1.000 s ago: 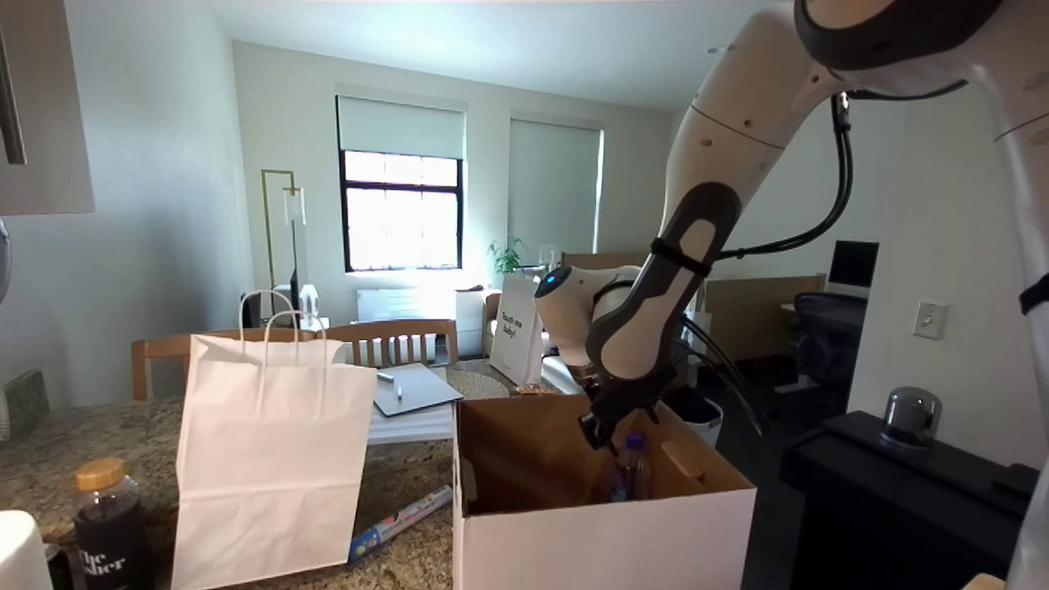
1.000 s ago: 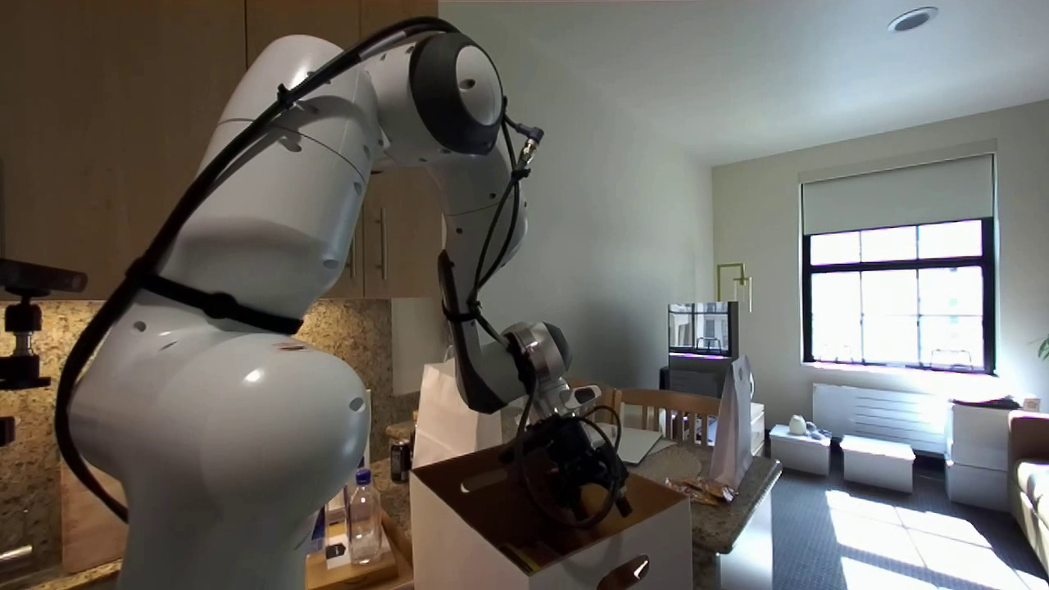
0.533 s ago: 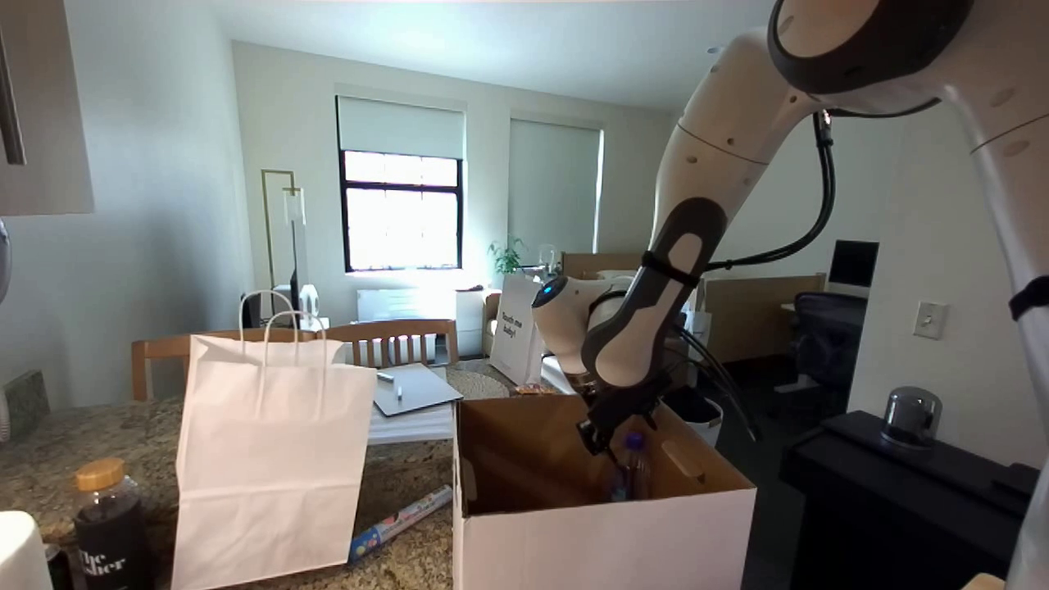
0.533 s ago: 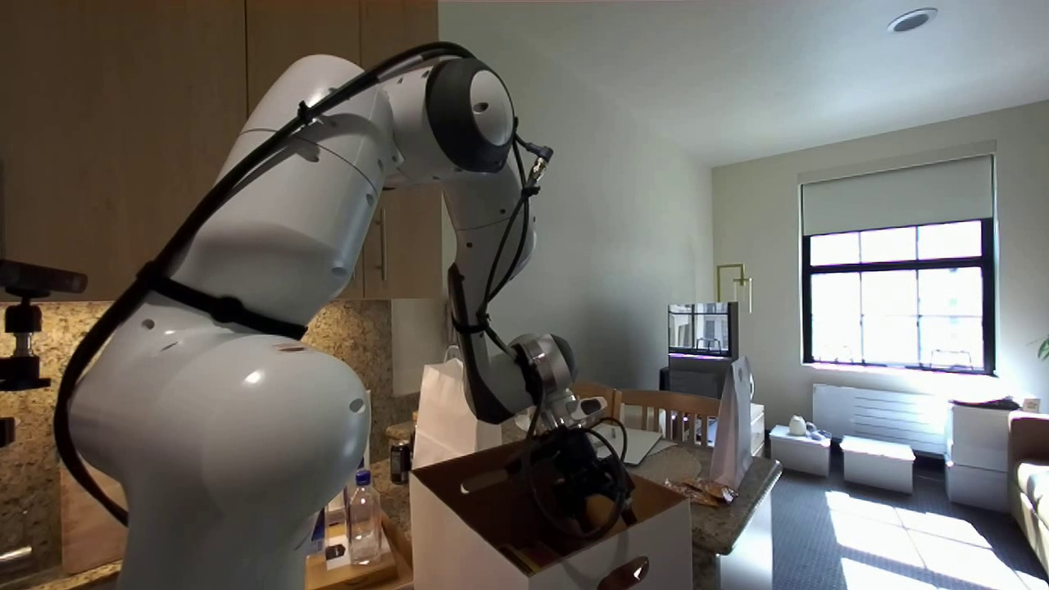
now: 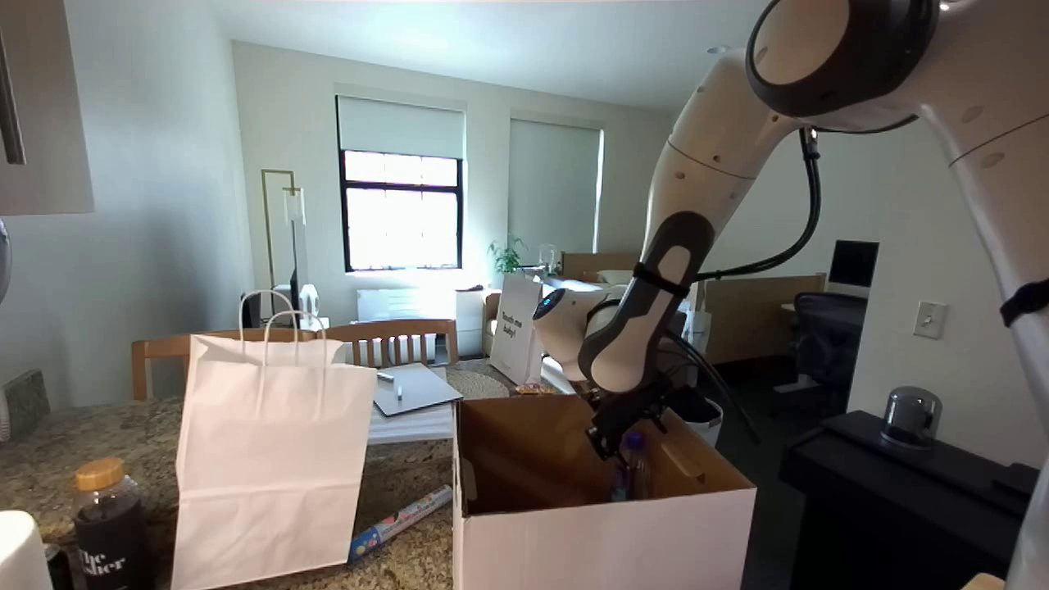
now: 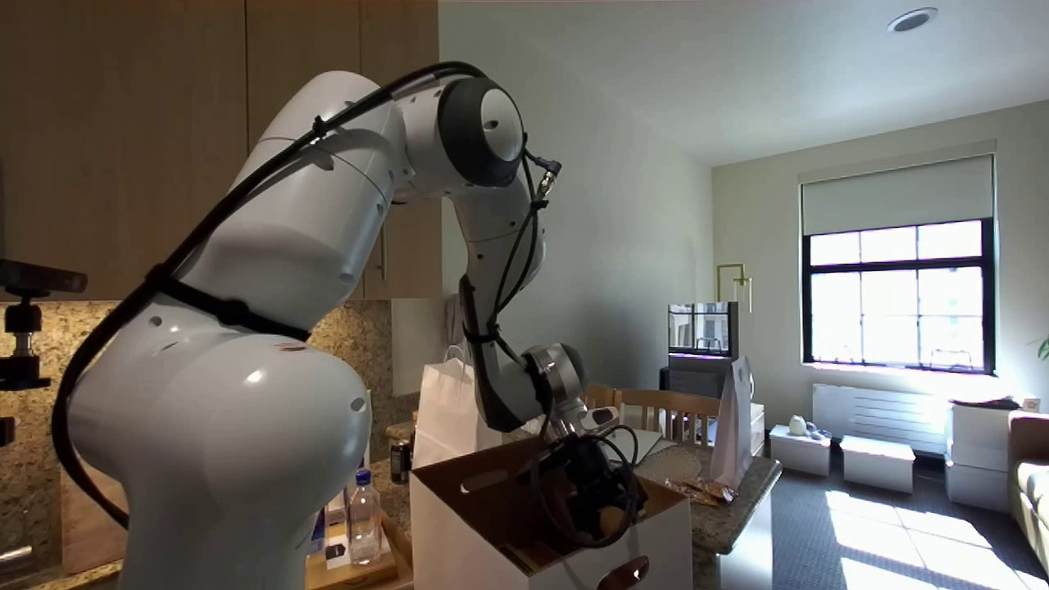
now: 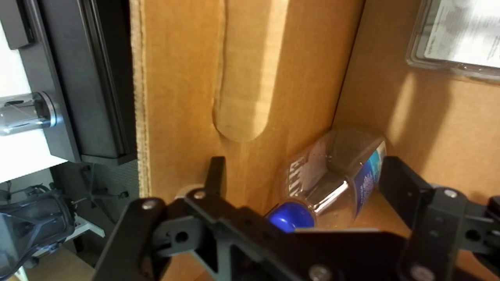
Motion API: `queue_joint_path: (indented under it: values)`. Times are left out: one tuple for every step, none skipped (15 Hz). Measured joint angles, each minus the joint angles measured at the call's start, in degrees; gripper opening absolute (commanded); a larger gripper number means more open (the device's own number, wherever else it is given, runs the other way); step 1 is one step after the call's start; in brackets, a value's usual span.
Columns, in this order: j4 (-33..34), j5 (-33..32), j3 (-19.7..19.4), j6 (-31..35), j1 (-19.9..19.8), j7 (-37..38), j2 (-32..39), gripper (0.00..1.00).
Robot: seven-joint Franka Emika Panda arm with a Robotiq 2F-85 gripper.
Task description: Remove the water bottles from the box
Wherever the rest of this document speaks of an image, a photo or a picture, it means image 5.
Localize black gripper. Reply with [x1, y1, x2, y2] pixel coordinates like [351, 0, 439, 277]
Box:
[586, 387, 672, 459]

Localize clear water bottle blue cap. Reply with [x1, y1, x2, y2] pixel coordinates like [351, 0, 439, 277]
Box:
[603, 429, 657, 506]

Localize open cardboard box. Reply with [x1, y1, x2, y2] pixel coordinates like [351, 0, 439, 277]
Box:
[451, 391, 762, 590]

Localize brown sofa white cushions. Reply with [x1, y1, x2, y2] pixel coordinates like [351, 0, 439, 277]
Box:
[538, 252, 701, 400]

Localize white bin black liner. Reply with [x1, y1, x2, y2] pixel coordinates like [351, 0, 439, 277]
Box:
[666, 391, 729, 453]

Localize white printed shopping bag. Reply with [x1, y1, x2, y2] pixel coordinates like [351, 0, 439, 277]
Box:
[486, 273, 552, 393]

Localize wooden desk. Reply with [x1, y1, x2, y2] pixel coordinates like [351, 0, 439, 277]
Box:
[687, 273, 829, 369]

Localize white drawer unit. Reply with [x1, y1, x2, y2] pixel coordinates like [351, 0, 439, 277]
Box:
[451, 281, 488, 359]

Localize green house plant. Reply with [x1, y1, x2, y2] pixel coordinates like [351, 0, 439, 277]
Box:
[486, 236, 530, 281]

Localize grey notebook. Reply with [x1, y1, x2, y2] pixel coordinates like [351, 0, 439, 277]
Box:
[370, 363, 466, 423]

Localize black office chair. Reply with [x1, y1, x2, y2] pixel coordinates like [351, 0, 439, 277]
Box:
[787, 289, 869, 419]

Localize white roller blind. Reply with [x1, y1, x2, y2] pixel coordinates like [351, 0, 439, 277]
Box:
[333, 91, 469, 163]
[506, 114, 606, 273]

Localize white radiator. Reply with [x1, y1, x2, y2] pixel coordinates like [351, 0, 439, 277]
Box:
[354, 284, 462, 329]

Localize computer monitor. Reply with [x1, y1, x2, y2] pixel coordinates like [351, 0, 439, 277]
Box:
[825, 236, 882, 301]

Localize black appliance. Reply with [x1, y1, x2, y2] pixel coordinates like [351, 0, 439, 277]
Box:
[781, 407, 1042, 590]

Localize black framed window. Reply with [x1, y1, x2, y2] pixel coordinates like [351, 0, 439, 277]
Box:
[338, 147, 466, 274]

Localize white spray bottle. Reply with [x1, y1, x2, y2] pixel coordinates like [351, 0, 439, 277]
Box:
[299, 281, 331, 339]

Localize dark bottle orange cap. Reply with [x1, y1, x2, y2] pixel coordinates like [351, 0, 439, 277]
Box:
[67, 454, 156, 590]

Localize white wall switch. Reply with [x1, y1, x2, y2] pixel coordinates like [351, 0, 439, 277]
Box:
[910, 297, 951, 345]

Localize white paper bag with handles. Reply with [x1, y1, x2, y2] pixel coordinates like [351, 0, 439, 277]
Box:
[171, 289, 380, 590]

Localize wall cabinet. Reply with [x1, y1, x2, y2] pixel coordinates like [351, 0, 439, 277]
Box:
[0, 0, 98, 220]

